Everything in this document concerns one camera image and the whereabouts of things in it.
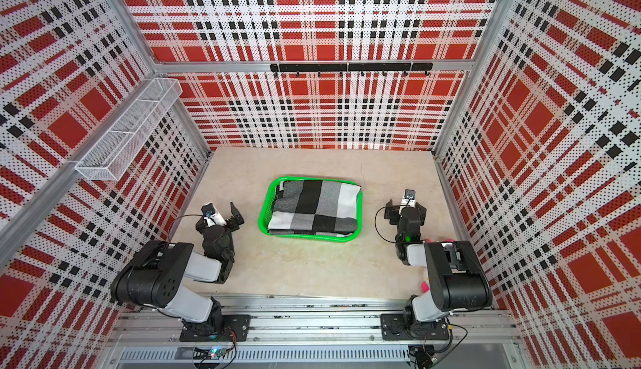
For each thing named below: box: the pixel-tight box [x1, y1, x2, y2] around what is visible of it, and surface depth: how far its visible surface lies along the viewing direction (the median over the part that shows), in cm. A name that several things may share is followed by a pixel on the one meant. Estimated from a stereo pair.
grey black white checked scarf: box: [267, 180, 362, 238], surface depth 93 cm
